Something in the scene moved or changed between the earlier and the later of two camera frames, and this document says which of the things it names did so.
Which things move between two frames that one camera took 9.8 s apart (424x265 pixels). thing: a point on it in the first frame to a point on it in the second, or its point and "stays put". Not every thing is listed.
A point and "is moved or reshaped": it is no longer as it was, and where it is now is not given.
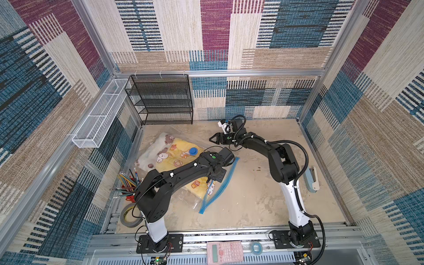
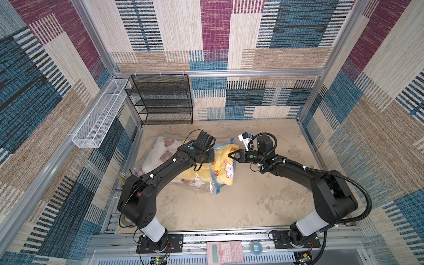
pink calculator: x=219 y=253 stays put
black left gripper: x=221 y=179 to x=212 y=152
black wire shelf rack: x=162 y=99 stays put
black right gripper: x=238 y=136 to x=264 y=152
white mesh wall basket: x=94 y=126 stays put
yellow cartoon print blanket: x=180 y=152 is moved or reshaped
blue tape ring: x=260 y=248 stays put
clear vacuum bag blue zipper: x=165 y=151 is moved or reshaped
